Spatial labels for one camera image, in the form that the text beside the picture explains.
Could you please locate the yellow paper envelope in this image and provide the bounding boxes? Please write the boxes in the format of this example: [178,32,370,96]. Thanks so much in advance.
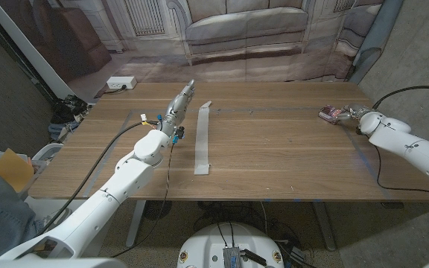
[0,147,25,193]

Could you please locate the white power strip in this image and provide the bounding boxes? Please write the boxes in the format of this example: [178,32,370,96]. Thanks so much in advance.
[106,76,138,90]

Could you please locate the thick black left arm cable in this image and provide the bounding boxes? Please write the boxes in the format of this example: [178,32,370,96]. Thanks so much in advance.
[37,121,160,236]

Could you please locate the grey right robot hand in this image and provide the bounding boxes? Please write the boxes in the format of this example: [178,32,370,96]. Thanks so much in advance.
[335,103,372,123]

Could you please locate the white table leg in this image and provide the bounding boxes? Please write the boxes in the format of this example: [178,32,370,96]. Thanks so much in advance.
[313,202,337,252]
[125,200,147,249]

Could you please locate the grey finned electronics box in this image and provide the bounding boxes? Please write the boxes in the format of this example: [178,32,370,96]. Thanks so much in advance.
[223,246,242,268]

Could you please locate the white plastic bin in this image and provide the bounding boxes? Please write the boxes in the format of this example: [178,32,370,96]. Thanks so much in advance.
[16,143,65,202]

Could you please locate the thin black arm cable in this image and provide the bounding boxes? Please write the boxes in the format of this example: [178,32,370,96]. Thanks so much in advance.
[109,141,177,258]
[372,144,429,198]

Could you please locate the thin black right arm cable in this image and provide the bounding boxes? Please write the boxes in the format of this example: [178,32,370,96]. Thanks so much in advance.
[372,144,429,198]

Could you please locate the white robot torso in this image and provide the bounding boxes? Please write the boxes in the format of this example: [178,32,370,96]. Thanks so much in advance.
[176,222,286,268]

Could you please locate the black round fan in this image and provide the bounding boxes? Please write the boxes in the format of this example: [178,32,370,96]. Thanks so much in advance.
[142,200,173,221]

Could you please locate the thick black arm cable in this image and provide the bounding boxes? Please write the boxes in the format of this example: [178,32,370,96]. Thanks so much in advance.
[37,121,160,236]
[372,85,429,111]

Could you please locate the small power adapter box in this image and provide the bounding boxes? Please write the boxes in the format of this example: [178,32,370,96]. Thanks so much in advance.
[287,246,307,266]

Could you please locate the purple Jell-O box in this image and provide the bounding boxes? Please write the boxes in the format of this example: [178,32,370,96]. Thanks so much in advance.
[318,104,349,125]

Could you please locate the blue grey cloth bundle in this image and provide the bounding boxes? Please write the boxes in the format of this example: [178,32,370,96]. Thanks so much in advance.
[48,121,81,142]

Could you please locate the black tangled cable pile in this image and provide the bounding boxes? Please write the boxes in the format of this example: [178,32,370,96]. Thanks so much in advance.
[50,92,96,126]

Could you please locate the blue grey rolled fabric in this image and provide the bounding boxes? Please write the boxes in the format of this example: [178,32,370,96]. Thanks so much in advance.
[348,0,404,85]

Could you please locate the white bandage strip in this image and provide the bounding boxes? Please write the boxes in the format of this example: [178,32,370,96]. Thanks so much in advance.
[194,100,213,176]

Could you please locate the printed sofa room backdrop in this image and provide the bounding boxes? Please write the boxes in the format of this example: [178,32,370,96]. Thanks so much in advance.
[0,0,387,100]

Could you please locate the white slanted beam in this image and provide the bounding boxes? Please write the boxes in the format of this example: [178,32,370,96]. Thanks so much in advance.
[0,0,89,101]

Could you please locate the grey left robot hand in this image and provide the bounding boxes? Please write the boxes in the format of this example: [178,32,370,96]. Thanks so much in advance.
[158,78,197,138]

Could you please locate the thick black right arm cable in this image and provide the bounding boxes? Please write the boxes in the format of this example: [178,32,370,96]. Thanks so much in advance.
[372,85,429,111]

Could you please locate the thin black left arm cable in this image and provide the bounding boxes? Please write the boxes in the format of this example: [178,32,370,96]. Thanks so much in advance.
[109,141,177,258]

